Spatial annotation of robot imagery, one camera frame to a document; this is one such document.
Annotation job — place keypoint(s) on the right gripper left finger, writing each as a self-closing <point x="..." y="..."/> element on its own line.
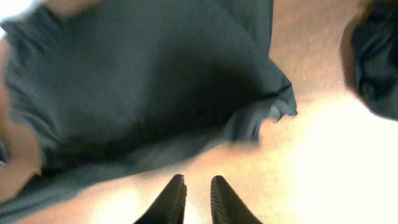
<point x="169" y="206"/>

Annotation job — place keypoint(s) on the dark green t-shirt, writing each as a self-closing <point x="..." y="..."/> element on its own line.
<point x="129" y="86"/>

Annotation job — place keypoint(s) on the black garment pile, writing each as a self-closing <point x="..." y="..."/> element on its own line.
<point x="369" y="56"/>

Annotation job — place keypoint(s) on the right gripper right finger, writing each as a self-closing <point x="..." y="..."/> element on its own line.
<point x="226" y="205"/>

